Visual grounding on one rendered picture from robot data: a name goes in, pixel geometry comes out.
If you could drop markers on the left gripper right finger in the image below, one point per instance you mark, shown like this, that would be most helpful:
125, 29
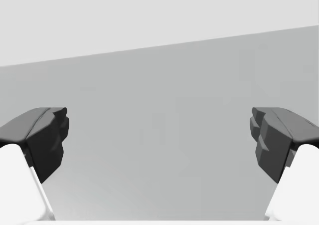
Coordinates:
274, 145

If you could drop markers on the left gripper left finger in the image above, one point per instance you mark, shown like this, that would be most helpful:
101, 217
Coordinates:
42, 145

